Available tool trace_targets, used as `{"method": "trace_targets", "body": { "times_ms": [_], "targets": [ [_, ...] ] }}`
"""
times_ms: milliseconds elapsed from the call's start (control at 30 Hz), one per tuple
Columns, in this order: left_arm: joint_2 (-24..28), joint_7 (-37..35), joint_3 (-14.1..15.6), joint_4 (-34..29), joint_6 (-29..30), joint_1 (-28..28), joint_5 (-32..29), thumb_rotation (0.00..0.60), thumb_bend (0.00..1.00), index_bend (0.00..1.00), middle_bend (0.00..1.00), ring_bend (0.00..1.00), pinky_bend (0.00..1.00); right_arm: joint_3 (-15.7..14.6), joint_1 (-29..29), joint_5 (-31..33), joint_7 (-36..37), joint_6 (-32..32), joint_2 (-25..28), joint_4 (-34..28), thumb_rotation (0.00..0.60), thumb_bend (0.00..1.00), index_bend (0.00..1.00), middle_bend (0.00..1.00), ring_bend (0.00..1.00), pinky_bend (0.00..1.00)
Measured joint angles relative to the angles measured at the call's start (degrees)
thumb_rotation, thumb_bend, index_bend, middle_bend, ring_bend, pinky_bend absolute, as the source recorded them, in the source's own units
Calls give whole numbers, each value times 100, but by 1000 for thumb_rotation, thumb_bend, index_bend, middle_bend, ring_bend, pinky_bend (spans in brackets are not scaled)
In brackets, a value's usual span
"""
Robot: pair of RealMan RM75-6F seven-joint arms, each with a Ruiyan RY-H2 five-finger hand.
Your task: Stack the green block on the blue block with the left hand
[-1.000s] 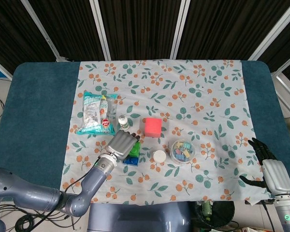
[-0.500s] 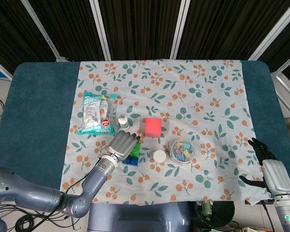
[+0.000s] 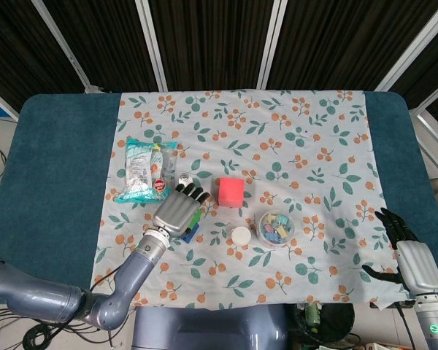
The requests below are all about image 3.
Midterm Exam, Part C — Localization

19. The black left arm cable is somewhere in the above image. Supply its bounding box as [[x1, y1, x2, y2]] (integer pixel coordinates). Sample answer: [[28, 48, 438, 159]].
[[89, 267, 126, 293]]

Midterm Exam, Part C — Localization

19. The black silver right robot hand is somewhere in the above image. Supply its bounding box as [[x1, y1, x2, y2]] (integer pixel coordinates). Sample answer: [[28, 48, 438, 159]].
[[361, 207, 438, 295]]

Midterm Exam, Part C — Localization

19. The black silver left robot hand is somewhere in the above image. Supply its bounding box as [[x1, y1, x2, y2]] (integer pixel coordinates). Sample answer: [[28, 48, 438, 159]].
[[152, 183, 212, 236]]

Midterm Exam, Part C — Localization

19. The blue green block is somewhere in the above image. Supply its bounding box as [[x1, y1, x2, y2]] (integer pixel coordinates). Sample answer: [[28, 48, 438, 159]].
[[179, 222, 200, 244]]

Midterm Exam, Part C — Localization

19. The green bottle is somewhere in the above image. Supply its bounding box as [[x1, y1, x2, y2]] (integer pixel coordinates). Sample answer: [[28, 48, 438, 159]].
[[301, 302, 323, 335]]

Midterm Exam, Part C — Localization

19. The floral tablecloth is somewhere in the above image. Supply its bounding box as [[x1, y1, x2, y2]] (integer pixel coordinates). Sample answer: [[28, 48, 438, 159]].
[[88, 88, 418, 311]]

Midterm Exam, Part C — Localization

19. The black round bin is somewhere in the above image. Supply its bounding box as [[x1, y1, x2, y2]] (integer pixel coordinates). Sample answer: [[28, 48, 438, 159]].
[[295, 301, 356, 346]]

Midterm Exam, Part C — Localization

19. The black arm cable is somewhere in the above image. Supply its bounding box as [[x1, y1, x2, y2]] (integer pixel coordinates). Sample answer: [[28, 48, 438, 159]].
[[394, 299, 418, 350], [89, 267, 126, 293]]

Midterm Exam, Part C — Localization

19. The black floor cable bundle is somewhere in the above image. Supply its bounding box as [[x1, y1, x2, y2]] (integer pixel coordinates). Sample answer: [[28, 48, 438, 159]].
[[0, 304, 134, 350]]

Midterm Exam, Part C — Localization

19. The green building block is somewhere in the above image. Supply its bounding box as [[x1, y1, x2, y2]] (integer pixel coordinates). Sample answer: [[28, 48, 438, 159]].
[[187, 210, 203, 231]]

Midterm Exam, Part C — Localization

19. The grey robot torso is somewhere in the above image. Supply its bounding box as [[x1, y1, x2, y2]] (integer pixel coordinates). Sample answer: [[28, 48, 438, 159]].
[[130, 303, 297, 350]]

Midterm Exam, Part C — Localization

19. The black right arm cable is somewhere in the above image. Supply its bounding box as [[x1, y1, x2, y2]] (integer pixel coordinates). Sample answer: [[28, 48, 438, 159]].
[[394, 299, 418, 350]]

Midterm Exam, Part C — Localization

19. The black curtain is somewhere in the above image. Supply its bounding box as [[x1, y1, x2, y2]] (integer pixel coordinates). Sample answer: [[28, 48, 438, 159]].
[[0, 0, 438, 136]]

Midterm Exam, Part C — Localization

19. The white metal frame post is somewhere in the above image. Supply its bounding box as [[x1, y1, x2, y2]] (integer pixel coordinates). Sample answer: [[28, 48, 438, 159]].
[[373, 0, 438, 92], [0, 82, 22, 122], [134, 0, 169, 93], [30, 0, 107, 95], [256, 0, 289, 90], [407, 71, 438, 136]]

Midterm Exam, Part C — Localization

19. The teal white snack bag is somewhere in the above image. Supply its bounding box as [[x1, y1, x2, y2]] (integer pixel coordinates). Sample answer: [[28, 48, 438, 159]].
[[113, 137, 180, 206]]

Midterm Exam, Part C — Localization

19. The clear tub of binder clips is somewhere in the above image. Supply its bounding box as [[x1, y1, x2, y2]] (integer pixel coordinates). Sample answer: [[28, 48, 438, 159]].
[[256, 210, 296, 247]]

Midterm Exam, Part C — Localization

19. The teal table cover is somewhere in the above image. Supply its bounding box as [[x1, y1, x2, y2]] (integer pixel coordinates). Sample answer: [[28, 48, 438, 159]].
[[0, 92, 438, 306]]

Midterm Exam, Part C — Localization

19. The small white cap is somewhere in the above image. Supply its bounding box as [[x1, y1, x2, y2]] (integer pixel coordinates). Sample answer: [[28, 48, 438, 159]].
[[230, 226, 253, 246]]

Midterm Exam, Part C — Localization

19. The red cube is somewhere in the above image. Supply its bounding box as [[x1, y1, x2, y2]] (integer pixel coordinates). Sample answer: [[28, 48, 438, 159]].
[[212, 176, 247, 210]]

